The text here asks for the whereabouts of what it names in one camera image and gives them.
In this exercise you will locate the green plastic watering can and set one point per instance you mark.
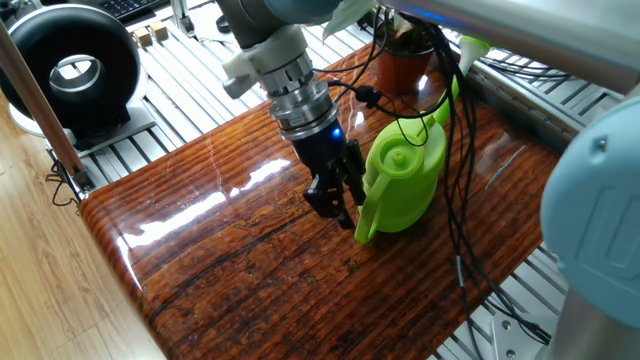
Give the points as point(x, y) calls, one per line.
point(400, 195)

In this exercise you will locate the wood grain board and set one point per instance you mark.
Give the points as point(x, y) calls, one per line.
point(250, 280)

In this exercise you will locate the green leafy plant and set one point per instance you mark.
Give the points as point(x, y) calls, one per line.
point(345, 12)

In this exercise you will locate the black keyboard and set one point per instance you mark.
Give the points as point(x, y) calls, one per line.
point(125, 7)

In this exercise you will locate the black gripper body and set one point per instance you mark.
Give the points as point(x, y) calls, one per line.
point(320, 150)

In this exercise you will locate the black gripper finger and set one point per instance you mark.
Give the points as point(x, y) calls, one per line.
point(327, 197)
point(356, 170)

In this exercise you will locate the small wooden cube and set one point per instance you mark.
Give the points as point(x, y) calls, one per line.
point(159, 31)
point(142, 37)

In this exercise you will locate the aluminium upright post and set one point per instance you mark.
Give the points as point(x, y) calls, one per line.
point(182, 20)

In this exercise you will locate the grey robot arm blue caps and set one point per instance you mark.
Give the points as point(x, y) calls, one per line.
point(280, 60)

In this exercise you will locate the silver robot mounting plate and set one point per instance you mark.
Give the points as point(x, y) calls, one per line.
point(520, 340)

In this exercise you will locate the white paper sheet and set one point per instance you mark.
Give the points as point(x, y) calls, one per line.
point(205, 20)

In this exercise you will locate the brown diagonal frame bar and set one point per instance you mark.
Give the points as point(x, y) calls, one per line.
point(35, 100)

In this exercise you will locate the terracotta plant pot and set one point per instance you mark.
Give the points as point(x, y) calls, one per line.
point(405, 72)

